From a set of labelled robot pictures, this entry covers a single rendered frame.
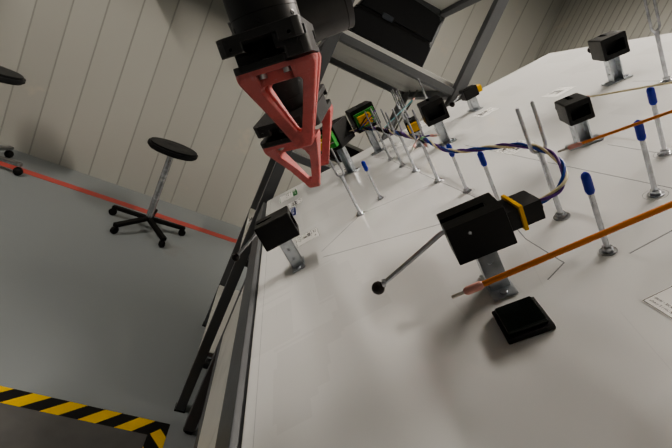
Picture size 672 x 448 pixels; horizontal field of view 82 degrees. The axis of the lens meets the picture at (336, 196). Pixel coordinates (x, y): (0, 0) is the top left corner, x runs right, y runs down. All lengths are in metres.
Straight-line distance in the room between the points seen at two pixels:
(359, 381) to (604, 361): 0.20
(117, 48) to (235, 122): 1.01
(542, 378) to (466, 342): 0.07
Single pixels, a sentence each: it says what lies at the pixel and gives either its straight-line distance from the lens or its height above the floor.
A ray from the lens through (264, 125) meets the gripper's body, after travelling 0.43.
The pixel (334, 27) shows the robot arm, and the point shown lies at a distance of 0.45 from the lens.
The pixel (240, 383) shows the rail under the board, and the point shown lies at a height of 0.86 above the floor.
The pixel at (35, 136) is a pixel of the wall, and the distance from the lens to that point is 3.84.
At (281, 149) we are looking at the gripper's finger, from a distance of 0.45.
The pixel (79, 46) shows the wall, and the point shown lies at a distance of 3.67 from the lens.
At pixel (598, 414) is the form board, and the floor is 1.08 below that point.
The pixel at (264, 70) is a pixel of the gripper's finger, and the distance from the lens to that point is 0.33.
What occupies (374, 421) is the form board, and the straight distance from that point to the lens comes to 0.37.
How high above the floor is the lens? 1.18
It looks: 10 degrees down
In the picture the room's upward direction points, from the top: 24 degrees clockwise
